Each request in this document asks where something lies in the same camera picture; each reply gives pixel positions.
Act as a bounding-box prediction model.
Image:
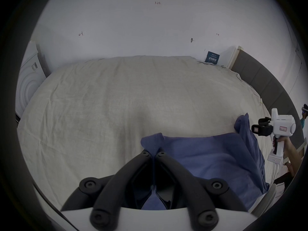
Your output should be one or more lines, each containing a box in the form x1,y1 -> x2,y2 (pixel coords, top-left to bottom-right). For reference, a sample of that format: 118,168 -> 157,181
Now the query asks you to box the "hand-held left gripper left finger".
60,150 -> 153,229

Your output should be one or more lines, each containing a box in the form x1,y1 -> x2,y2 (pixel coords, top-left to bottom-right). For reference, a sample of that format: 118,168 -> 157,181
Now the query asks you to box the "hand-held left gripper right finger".
155,152 -> 248,229

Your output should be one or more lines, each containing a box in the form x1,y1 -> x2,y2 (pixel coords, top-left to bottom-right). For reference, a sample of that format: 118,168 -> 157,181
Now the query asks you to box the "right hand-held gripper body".
251,108 -> 296,164

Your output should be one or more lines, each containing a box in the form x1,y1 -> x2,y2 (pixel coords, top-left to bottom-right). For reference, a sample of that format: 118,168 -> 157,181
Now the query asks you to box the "dark blue shirt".
141,113 -> 270,210

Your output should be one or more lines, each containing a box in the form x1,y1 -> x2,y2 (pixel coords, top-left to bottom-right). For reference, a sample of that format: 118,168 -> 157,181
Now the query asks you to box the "person's right forearm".
286,142 -> 304,176

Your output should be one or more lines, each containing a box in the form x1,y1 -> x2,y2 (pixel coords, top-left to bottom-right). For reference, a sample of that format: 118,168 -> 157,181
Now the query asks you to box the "person's right hand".
276,137 -> 293,158

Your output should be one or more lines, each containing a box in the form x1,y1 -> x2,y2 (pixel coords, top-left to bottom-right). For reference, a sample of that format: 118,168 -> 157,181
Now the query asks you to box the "person's body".
300,103 -> 308,130

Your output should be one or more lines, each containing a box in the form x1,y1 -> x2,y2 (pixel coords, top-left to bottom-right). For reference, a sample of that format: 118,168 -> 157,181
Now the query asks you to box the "grey padded headboard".
231,49 -> 306,151

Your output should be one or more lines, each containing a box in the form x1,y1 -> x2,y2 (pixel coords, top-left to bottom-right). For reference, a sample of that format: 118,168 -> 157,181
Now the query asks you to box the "blue printed card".
205,51 -> 221,64

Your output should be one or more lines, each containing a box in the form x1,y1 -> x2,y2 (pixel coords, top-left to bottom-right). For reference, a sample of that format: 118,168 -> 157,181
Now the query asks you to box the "bed with beige sheet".
17,55 -> 287,216

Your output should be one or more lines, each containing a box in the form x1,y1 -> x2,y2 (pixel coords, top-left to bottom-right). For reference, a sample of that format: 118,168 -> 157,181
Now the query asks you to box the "white washing machine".
15,41 -> 52,120

